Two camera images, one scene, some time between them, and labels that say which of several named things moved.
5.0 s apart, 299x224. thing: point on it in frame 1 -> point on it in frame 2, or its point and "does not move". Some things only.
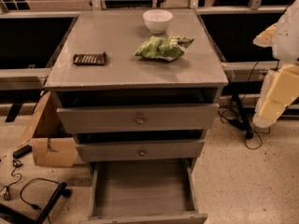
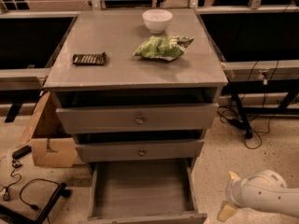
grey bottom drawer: (144, 191) does not move
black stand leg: (249, 131) does not move
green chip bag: (166, 48) does not move
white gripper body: (288, 37) -> (231, 192)
